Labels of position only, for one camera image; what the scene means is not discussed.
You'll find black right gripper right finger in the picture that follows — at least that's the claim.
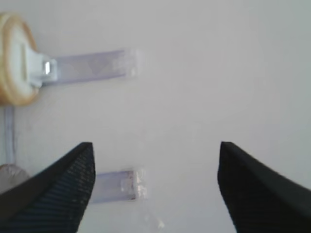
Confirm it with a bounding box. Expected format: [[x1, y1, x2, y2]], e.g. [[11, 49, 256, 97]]
[[217, 142, 311, 233]]

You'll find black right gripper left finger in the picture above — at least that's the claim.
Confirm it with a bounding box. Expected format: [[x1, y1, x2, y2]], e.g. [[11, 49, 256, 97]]
[[0, 142, 95, 233]]

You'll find right golden bun half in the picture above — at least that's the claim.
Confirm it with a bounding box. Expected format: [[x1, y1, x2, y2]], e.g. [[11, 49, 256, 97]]
[[0, 12, 39, 105]]

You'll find long clear right rail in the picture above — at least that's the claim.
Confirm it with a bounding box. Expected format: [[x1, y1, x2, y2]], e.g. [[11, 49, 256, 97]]
[[4, 106, 16, 164]]

